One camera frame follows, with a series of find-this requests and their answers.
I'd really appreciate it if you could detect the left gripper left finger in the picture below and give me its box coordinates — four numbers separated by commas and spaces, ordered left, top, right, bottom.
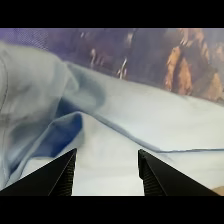
0, 148, 78, 197

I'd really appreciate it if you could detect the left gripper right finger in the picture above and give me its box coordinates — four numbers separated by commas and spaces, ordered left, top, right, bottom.
137, 148, 219, 197

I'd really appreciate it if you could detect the light blue shirt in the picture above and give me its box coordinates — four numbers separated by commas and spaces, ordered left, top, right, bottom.
0, 41, 224, 197

